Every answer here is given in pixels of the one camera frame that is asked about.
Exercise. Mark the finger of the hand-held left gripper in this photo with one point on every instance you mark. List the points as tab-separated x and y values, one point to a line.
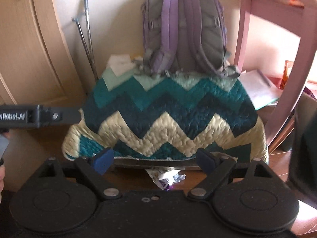
70	116

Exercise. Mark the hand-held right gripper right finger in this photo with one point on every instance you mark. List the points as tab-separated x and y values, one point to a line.
206	162

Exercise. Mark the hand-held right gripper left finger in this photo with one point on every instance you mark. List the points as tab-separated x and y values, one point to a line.
104	160

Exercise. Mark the white purple wrapper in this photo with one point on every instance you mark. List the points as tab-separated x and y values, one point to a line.
166	177

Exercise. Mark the dark green trash bin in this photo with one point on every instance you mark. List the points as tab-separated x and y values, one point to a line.
305	158

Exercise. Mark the teal zigzag quilt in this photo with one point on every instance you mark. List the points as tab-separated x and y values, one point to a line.
173	109

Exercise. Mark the white folded cloth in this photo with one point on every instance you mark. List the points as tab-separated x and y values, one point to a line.
120	63

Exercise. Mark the thin metal rods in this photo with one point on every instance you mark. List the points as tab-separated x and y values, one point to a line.
86	42

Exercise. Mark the beige wooden door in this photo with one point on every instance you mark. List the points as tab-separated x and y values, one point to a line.
24	42

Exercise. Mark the white paper stack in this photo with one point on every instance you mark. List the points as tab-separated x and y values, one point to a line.
260	89

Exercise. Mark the orange packet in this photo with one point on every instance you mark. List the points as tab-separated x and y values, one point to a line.
287	74

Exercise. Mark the purple snack packet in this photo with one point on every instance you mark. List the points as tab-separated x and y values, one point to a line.
310	91

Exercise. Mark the purple grey backpack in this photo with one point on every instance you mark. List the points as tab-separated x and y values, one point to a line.
185	29

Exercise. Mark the pink desk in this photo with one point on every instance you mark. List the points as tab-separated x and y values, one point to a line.
270	0

